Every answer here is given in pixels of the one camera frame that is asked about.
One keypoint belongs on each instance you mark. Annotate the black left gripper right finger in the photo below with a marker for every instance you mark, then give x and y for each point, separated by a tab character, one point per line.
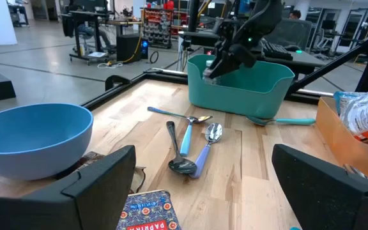
331	198

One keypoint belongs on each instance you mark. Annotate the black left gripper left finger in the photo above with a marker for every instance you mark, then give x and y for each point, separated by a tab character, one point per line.
59	207

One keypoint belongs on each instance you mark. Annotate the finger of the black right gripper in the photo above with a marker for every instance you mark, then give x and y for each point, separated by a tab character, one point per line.
227	64

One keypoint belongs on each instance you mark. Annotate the orange chicken ramen packet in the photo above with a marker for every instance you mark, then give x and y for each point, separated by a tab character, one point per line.
366	118

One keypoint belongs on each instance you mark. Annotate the blue ramen packet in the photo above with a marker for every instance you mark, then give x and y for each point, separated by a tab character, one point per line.
347	96

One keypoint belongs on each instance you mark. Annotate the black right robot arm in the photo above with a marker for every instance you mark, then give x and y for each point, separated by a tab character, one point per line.
268	16

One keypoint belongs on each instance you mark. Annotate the black keyboard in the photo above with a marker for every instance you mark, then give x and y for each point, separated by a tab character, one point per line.
276	51

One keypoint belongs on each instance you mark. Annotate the teal plastic bin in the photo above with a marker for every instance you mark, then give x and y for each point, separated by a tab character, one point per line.
241	92

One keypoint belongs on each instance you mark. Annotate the grey office chair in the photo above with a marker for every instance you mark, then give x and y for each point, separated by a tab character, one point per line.
289	32

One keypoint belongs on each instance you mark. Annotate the orange plastic bin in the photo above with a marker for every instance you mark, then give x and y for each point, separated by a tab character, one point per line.
340	137

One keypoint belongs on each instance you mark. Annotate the person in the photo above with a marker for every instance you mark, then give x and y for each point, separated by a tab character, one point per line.
295	14
91	32

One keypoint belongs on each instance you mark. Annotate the blue bowl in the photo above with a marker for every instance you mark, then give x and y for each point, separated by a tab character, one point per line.
34	137

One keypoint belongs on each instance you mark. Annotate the parts shelf with red bins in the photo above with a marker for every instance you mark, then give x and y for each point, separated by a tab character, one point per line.
158	28

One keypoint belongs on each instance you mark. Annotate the black computer tower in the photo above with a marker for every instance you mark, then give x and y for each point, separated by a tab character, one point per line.
129	48

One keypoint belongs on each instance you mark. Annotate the black desk workstation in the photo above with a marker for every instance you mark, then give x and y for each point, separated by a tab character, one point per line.
85	14

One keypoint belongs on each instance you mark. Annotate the black frame clamp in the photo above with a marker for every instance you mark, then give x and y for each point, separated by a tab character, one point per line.
117	82

